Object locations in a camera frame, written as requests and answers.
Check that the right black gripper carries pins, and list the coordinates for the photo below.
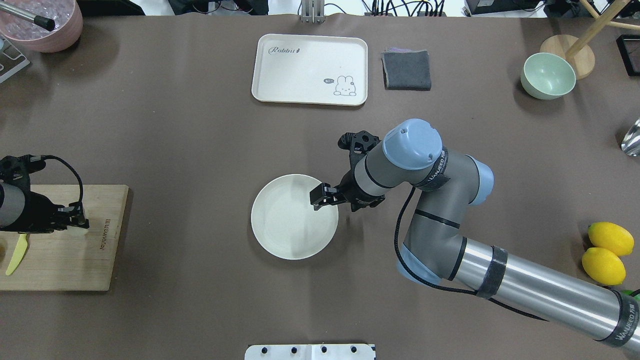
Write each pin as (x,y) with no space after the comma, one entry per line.
(351,191)

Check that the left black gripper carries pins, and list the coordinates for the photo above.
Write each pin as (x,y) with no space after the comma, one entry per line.
(36,211)

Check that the round cream plate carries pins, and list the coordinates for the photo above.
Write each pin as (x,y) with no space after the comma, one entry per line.
(285,223)

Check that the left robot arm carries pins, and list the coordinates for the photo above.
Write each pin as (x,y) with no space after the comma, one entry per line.
(27,212)

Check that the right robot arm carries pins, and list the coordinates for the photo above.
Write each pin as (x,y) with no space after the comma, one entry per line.
(435,254)

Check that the cream rabbit tray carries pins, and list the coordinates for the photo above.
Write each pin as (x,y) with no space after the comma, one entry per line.
(311,69)

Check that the wooden cutting board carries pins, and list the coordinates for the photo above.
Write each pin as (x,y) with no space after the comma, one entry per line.
(58,262)

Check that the yellow plastic knife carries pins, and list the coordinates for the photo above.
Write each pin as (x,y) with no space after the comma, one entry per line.
(19,253)

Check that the grey folded cloth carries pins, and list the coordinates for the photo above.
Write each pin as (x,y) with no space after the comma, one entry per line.
(406,70)

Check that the metal muddler stick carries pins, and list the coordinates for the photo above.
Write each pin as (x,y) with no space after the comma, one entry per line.
(47,24)

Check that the pink bowl with ice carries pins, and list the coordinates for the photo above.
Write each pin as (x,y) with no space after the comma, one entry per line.
(68,30)

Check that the mint green bowl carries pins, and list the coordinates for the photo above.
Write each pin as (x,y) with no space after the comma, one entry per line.
(547,76)

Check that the yellow lemon far end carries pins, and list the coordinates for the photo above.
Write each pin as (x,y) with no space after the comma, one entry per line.
(611,236)

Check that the yellow lemon near lime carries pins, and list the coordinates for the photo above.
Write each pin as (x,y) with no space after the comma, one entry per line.
(603,266)

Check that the wooden mug tree stand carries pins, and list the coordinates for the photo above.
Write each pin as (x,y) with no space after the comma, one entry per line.
(576,50)

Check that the metal ice scoop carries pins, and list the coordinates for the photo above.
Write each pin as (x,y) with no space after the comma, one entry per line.
(630,144)

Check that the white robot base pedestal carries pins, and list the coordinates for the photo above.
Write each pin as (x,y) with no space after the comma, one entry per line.
(321,351)

